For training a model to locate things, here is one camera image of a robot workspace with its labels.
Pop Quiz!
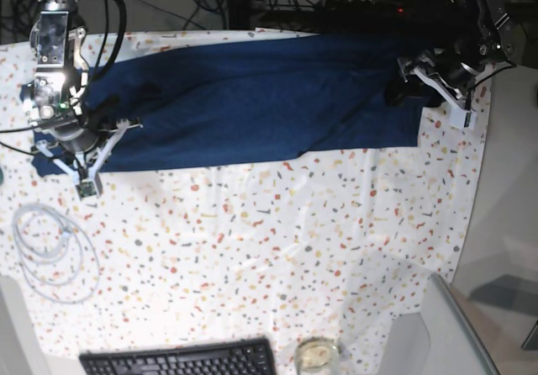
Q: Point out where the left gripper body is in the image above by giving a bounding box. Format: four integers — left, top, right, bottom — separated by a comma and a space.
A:
420, 50, 485, 98

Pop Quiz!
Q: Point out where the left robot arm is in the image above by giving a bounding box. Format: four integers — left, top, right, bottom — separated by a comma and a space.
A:
416, 0, 516, 100

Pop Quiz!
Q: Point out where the dark blue t-shirt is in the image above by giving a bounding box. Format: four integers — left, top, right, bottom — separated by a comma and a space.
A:
31, 33, 442, 178

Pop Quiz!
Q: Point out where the coiled white cable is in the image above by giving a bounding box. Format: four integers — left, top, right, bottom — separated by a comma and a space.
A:
10, 205, 101, 308

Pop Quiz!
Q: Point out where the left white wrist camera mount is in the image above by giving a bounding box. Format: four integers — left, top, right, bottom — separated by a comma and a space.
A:
398, 50, 477, 129

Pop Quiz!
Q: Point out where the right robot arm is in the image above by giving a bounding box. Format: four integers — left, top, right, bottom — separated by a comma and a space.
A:
22, 0, 127, 158

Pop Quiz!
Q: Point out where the red lit power strip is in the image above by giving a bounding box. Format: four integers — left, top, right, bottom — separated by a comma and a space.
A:
324, 0, 404, 14

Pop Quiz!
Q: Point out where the terrazzo patterned tablecloth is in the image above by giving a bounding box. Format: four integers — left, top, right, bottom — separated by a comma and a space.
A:
0, 28, 498, 375

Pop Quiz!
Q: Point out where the black computer keyboard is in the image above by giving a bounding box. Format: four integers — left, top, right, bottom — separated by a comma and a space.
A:
79, 338, 277, 375

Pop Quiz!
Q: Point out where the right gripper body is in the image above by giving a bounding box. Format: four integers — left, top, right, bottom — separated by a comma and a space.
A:
41, 96, 122, 163

